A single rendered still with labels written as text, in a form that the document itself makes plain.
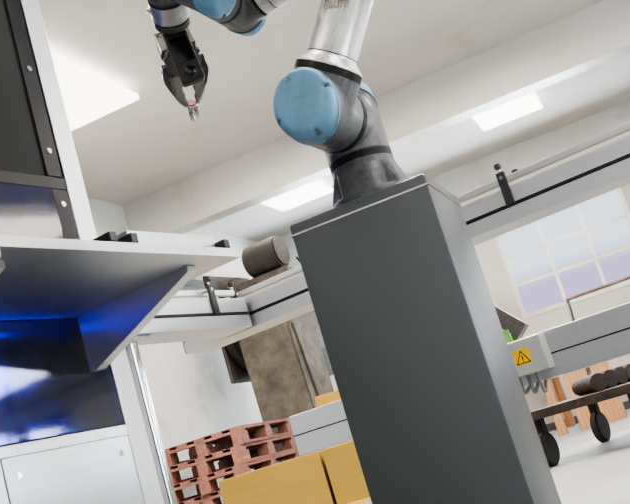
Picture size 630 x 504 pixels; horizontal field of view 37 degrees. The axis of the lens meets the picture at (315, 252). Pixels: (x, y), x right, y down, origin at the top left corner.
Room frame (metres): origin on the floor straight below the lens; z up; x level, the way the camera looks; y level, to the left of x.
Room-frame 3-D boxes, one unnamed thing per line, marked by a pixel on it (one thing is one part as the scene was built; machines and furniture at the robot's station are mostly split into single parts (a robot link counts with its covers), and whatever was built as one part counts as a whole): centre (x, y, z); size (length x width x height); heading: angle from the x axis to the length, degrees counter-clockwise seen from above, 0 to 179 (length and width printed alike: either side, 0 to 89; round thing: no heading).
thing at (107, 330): (2.00, 0.40, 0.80); 0.34 x 0.03 x 0.13; 60
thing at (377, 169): (1.62, -0.13, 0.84); 0.15 x 0.15 x 0.10
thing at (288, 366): (8.89, 0.45, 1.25); 1.26 x 1.09 x 2.51; 162
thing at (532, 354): (2.44, -0.44, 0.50); 0.12 x 0.05 x 0.09; 60
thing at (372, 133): (1.61, -0.12, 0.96); 0.13 x 0.12 x 0.14; 157
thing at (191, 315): (2.56, 0.47, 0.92); 0.69 x 0.15 x 0.16; 150
